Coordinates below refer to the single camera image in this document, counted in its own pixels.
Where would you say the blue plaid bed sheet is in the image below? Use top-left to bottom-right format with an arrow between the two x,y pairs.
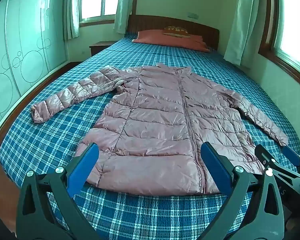
0,37 -> 300,240

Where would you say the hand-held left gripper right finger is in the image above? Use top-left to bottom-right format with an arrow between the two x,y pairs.
201,141 -> 286,240

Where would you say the wooden nightstand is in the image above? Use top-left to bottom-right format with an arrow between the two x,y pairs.
89,41 -> 118,56

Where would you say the pink puffer jacket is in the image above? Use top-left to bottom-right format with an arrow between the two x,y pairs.
31,62 -> 289,195

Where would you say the small patterned brown pillow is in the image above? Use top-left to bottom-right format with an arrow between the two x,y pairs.
163,26 -> 190,37

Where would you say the wardrobe with circle pattern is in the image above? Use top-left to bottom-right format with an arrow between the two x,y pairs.
0,0 -> 71,130

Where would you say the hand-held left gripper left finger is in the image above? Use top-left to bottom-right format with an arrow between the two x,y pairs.
16,142 -> 100,240

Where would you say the light green curtain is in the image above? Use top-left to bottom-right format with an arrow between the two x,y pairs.
224,0 -> 273,68
63,0 -> 81,40
113,0 -> 138,34

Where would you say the red pillow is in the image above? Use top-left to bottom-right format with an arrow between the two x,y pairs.
132,29 -> 211,53

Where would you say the wooden headboard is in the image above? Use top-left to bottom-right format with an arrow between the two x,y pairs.
126,14 -> 220,50

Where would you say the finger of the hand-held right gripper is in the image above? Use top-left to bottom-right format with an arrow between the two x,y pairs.
254,144 -> 300,180
282,145 -> 300,175

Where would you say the wooden framed window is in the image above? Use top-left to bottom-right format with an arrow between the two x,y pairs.
79,0 -> 120,28
258,0 -> 300,81

